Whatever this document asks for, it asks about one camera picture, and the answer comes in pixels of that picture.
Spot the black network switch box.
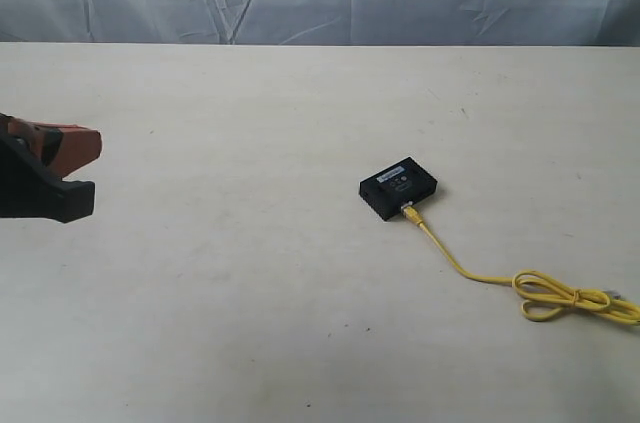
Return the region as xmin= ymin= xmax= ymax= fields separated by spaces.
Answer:
xmin=359 ymin=157 xmax=438 ymax=221

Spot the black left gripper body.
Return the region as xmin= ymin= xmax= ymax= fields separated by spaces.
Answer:
xmin=1 ymin=131 xmax=95 ymax=223

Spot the yellow ethernet cable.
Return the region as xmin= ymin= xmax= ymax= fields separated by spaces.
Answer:
xmin=399 ymin=200 xmax=640 ymax=327

